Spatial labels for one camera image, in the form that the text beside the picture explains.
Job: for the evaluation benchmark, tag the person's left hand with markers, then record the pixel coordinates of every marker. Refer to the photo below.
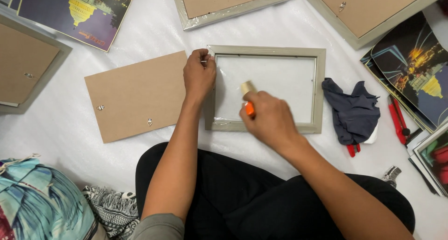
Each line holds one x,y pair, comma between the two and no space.
198,77

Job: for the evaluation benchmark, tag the person's right hand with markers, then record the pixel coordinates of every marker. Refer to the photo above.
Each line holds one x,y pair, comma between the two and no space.
271,122

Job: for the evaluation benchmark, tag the person's right fingers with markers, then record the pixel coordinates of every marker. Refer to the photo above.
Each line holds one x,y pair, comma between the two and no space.
249,100

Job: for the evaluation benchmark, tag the grey wooden picture frame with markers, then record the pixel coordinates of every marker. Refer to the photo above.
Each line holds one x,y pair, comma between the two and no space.
266,51

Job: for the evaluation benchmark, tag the person's black trousers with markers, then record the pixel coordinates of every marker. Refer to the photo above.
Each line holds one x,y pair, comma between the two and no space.
238,198

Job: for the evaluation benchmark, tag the small metal hanger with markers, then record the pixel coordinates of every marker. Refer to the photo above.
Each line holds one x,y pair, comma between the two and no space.
100,107
29,76
342,6
149,122

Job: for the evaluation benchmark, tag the dark blue cloth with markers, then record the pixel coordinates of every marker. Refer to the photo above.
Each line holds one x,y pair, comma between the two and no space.
351,114

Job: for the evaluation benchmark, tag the brown loose backing board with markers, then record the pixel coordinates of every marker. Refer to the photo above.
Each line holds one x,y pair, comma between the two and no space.
136,96

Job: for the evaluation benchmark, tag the red utility knife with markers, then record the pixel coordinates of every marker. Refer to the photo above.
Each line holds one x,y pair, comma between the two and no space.
397,119

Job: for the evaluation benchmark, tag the person's grey sleeve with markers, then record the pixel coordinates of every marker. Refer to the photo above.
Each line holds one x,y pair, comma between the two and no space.
159,227

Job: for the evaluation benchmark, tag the stack of night city posters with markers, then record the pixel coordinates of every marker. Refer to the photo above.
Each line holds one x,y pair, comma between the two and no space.
413,68

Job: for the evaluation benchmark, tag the black white woven fabric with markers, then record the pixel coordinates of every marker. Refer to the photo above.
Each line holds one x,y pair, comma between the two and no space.
112,208

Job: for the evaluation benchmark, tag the stack of framed pictures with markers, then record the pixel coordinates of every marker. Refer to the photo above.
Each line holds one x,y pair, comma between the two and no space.
434,159

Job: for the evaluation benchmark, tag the night city poster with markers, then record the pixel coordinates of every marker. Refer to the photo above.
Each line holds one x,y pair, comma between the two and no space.
70,12

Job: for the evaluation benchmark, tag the blue patterned fabric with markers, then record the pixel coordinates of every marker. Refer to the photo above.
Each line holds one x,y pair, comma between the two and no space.
38,201

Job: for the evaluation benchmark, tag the plastic wrapped grey frame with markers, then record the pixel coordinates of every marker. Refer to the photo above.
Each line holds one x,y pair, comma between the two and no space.
224,2

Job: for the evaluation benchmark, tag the large grey frame brown backing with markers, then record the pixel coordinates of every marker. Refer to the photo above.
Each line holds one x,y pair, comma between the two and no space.
371,9

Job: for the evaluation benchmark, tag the grey frame with brown backing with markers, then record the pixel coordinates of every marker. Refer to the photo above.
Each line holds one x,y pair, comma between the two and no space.
24,61

